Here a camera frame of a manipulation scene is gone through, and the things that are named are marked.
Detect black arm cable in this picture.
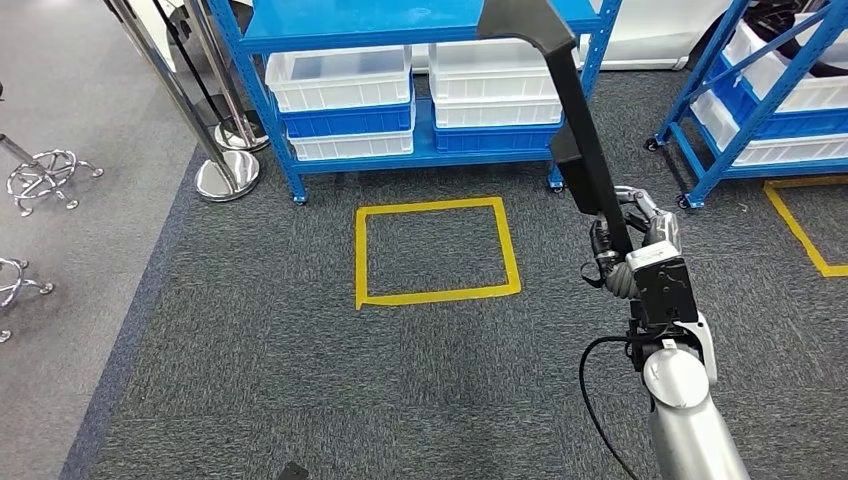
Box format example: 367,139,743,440
579,335,664,480

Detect black stanchion post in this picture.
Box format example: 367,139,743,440
150,0,230,130

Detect white car with red stripe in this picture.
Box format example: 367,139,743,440
125,0,737,73

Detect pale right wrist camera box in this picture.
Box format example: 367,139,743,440
624,241,702,329

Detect blue metal shelf rack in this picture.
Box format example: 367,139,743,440
205,0,624,207
645,0,848,211

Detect long black plastic trim part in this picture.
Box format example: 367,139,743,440
476,0,635,256

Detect chrome chair base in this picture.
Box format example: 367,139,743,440
0,132,106,219
0,256,56,346

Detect black curved parts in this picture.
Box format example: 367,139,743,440
748,0,848,79

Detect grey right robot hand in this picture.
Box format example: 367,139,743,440
588,186,684,280

